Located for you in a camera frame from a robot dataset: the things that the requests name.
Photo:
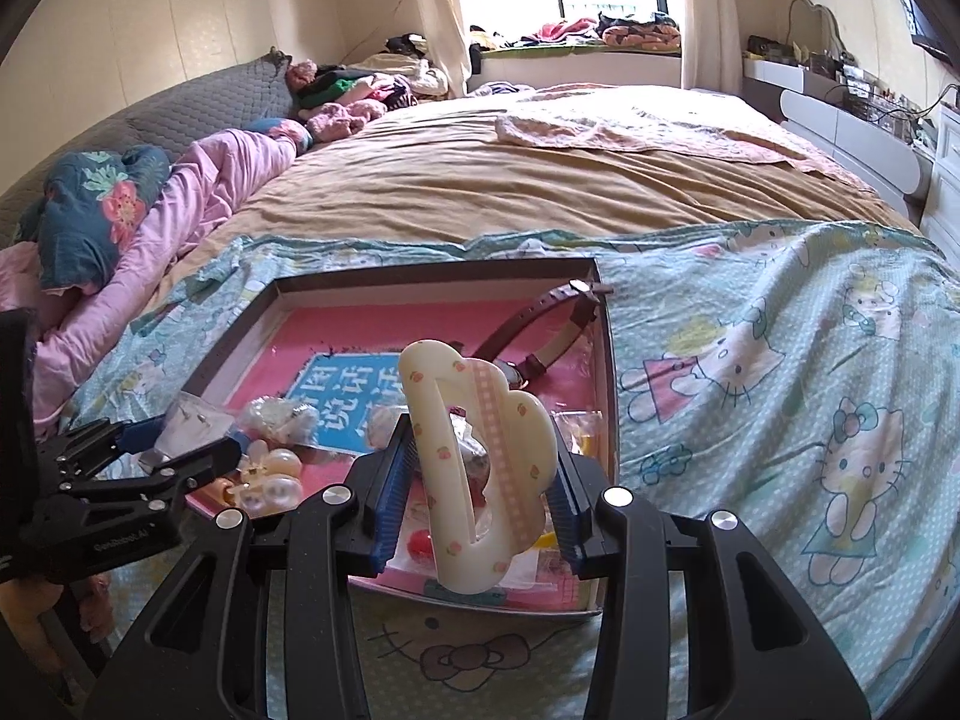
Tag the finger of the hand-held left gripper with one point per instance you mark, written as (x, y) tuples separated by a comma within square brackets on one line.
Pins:
[(97, 446), (195, 465)]

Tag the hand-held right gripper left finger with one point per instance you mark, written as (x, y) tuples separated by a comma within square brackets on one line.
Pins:
[(394, 502)]

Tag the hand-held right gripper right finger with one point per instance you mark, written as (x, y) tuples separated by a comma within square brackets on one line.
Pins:
[(562, 525)]

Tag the small clear bag with stud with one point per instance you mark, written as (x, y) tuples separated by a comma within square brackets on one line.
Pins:
[(195, 420)]

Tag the cream cloud-shaped hair claw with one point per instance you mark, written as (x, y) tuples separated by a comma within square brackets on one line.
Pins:
[(517, 465)]

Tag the yellow clips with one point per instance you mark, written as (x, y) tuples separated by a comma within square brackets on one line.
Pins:
[(579, 436)]

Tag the pearl hair clip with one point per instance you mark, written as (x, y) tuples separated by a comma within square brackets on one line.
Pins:
[(281, 491)]

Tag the shallow grey cardboard box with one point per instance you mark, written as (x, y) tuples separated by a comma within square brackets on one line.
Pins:
[(525, 610)]

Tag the person's left hand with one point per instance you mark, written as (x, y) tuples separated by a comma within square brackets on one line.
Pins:
[(26, 622)]

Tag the red earrings in clear bag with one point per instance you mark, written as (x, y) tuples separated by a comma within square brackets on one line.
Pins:
[(420, 544)]

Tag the pink book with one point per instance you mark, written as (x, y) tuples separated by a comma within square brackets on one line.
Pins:
[(352, 330)]

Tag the blue floral pillow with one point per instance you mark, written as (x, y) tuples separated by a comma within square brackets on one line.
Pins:
[(289, 133), (82, 225)]

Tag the cartoon cat printed blanket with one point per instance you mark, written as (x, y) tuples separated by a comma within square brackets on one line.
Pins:
[(750, 360)]

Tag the pink quilt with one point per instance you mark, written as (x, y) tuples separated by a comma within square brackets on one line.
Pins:
[(187, 195)]

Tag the tan bedsheet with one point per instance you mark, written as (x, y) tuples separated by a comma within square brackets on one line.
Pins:
[(487, 187)]

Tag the grey quilted headboard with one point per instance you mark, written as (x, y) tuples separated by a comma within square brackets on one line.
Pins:
[(187, 105)]

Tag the cream pink towel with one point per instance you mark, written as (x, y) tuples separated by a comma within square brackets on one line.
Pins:
[(637, 131)]

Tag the pile of clothes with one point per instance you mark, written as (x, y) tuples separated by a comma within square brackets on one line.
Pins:
[(352, 90)]

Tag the white window seat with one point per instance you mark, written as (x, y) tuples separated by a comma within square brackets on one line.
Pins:
[(585, 67)]

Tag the white dresser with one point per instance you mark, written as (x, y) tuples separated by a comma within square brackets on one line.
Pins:
[(847, 135)]

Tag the beige curtain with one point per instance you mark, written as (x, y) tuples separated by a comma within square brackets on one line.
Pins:
[(705, 7), (442, 15)]

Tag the clothes on window seat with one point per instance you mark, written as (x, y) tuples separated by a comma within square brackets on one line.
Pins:
[(637, 34)]

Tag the clutter of dresser cosmetics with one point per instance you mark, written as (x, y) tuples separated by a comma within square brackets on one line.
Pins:
[(862, 86)]

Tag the cloud-shaped mirror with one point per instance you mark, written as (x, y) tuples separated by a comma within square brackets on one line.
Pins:
[(814, 26)]

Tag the dark wall screen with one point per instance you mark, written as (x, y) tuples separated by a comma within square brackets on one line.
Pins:
[(926, 30)]

